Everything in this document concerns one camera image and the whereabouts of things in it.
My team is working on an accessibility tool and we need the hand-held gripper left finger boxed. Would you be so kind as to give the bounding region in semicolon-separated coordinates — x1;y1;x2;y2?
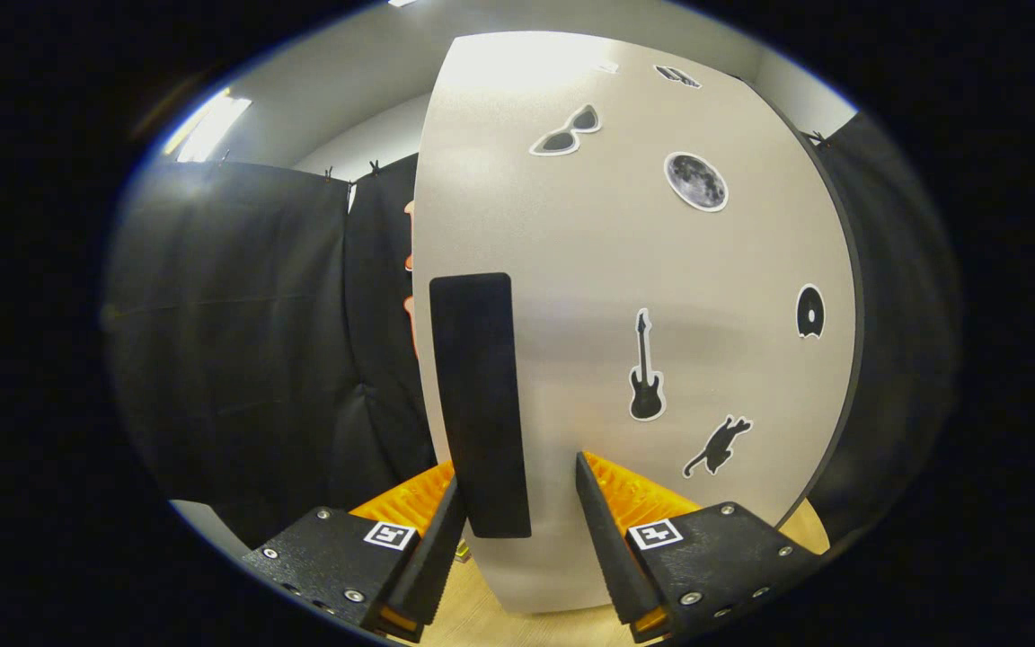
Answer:
242;460;468;643

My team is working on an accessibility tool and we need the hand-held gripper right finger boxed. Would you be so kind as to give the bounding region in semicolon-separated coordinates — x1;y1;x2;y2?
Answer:
576;450;828;644

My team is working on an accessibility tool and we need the black door handle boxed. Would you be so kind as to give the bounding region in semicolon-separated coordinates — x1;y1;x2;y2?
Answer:
429;272;533;540

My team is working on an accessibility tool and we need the beige shoe cabinet door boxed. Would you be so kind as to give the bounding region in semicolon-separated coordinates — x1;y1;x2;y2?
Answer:
411;31;862;616

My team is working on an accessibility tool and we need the black backdrop cloth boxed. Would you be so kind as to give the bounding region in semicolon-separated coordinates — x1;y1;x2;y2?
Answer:
104;112;963;549

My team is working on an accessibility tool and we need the long ceiling light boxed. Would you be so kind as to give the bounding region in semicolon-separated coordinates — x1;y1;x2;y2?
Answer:
163;88;253;164

